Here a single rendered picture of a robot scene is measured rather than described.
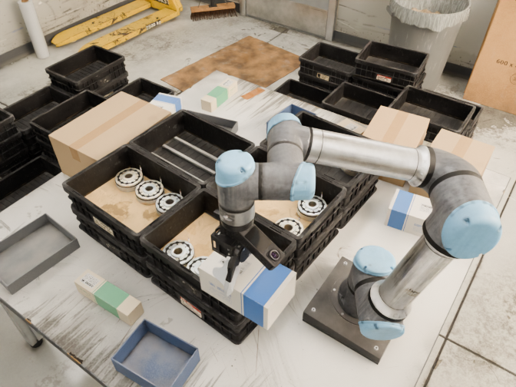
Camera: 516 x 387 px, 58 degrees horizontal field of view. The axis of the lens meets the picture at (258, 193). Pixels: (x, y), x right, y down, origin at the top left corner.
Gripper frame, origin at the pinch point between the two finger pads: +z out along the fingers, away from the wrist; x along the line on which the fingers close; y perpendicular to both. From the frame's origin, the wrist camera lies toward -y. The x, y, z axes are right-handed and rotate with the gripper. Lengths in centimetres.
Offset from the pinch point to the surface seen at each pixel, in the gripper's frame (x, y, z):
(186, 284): -2.1, 24.9, 25.4
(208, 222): -27, 37, 28
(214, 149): -60, 61, 28
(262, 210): -43, 25, 28
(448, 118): -191, -2, 62
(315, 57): -227, 105, 71
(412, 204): -80, -17, 32
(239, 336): -2.6, 5.6, 37.3
